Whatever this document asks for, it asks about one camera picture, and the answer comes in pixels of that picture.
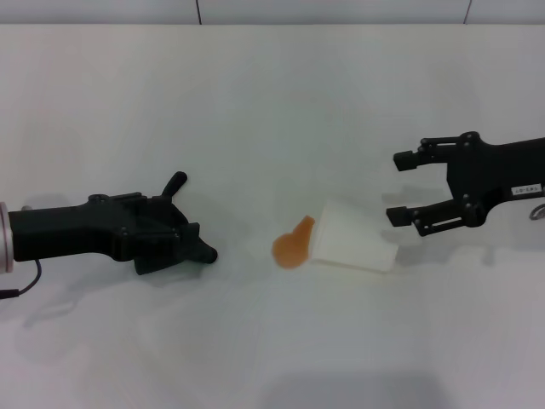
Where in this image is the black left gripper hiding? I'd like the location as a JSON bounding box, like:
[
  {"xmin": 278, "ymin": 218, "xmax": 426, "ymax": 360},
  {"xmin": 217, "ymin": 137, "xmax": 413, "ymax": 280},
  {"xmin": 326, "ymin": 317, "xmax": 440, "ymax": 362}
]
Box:
[{"xmin": 8, "ymin": 193, "xmax": 202, "ymax": 262}]

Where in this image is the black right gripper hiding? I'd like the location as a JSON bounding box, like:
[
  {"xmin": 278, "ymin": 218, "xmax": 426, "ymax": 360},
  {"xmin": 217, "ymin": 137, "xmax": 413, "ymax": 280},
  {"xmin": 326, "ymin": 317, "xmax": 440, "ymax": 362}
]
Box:
[{"xmin": 385, "ymin": 131, "xmax": 545, "ymax": 238}]

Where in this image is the dark rag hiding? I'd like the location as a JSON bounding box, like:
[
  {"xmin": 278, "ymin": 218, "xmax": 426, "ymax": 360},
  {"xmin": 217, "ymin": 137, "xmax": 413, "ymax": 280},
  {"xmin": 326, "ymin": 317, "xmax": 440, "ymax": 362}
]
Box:
[{"xmin": 135, "ymin": 171, "xmax": 219, "ymax": 276}]

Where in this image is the white paper cup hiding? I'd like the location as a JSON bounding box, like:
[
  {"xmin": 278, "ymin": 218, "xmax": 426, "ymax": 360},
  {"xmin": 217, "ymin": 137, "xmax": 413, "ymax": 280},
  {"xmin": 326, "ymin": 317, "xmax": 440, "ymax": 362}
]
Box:
[{"xmin": 310, "ymin": 196, "xmax": 400, "ymax": 274}]

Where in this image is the orange liquid stain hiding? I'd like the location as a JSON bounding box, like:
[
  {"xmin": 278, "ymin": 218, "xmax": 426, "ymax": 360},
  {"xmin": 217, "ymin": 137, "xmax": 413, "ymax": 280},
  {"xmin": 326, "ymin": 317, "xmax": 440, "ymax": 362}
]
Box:
[{"xmin": 272, "ymin": 216, "xmax": 317, "ymax": 270}]

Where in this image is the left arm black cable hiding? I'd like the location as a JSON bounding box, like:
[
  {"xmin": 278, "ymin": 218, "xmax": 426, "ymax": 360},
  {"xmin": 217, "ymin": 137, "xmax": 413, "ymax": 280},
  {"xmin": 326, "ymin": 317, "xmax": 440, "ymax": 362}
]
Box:
[{"xmin": 0, "ymin": 258, "xmax": 43, "ymax": 300}]

